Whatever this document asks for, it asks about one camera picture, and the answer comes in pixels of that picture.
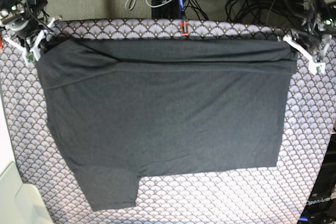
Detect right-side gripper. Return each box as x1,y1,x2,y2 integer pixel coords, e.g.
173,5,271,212
1,8,62,65

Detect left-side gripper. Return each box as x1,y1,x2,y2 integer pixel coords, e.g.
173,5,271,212
282,19,335,74

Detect dark grey T-shirt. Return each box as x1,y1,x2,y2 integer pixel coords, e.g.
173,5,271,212
36,39,298,211

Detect red table clamp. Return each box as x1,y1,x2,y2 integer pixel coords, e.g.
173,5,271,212
180,19,189,36

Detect black OpenArm box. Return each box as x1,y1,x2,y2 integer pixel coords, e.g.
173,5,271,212
298,133,335,223

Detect white plastic bin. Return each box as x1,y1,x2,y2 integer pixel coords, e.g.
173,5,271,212
1,162,53,223

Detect fan-patterned tablecloth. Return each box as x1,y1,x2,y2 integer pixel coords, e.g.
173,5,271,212
0,18,336,224

